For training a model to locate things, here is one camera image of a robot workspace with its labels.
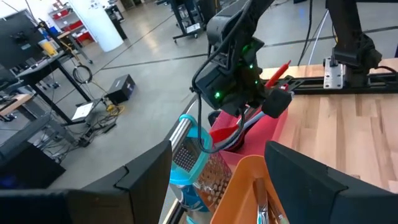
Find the pink plastic bin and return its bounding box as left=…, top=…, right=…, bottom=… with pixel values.
left=208, top=105, right=289, bottom=157

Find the black coiled cable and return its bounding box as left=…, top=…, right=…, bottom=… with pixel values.
left=72, top=64, right=94, bottom=85

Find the black monitor desk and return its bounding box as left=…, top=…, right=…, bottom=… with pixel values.
left=0, top=51, right=94, bottom=125

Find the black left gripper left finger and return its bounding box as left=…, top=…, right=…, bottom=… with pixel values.
left=66, top=139, right=173, bottom=224

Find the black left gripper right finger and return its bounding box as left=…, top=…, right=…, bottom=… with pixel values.
left=264, top=140, right=348, bottom=224

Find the orange plastic bin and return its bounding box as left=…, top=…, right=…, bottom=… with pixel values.
left=210, top=154, right=290, bottom=224

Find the black wheeled cart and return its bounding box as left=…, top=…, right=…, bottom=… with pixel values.
left=170, top=0, right=206, bottom=43

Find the white pillar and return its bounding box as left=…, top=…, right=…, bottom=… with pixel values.
left=67, top=0, right=125, bottom=53

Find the green handled butter knife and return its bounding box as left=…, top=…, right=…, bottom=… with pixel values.
left=267, top=192, right=290, bottom=224

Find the white paper sheet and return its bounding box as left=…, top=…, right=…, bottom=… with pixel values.
left=70, top=101, right=95, bottom=122

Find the red storage shelf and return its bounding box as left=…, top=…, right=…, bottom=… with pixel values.
left=49, top=1, right=96, bottom=46

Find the red spoon steel shaft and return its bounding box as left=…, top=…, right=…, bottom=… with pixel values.
left=208, top=60, right=292, bottom=144

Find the black solid nylon spoon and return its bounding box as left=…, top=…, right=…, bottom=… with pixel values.
left=207, top=110, right=222, bottom=128

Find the black computer monitor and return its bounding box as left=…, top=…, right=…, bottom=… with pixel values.
left=0, top=11, right=46, bottom=71

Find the yellow cable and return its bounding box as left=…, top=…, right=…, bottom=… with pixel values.
left=104, top=103, right=126, bottom=117

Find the teal metal box grater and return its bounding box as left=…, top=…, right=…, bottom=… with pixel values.
left=169, top=113, right=234, bottom=213

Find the black floor box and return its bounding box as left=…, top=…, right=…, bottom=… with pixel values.
left=104, top=73, right=137, bottom=106

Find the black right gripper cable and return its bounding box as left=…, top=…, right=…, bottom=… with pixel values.
left=190, top=83, right=249, bottom=156

